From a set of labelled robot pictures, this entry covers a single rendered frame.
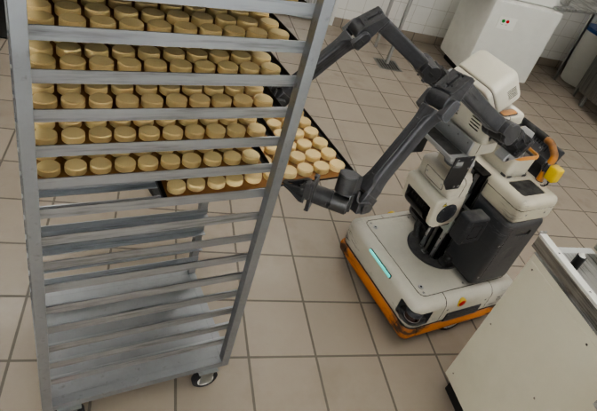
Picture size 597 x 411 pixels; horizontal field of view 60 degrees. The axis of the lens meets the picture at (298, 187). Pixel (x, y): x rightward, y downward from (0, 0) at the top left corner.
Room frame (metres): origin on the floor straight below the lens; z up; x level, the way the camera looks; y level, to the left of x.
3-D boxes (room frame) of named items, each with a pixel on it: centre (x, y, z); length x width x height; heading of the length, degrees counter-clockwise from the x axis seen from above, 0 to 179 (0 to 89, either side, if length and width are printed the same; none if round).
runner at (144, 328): (1.01, 0.33, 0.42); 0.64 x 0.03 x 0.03; 126
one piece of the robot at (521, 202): (2.10, -0.82, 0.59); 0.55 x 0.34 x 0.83; 36
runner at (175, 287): (1.01, 0.33, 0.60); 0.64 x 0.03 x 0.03; 126
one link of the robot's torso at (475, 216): (1.90, -0.65, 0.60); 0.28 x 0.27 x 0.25; 36
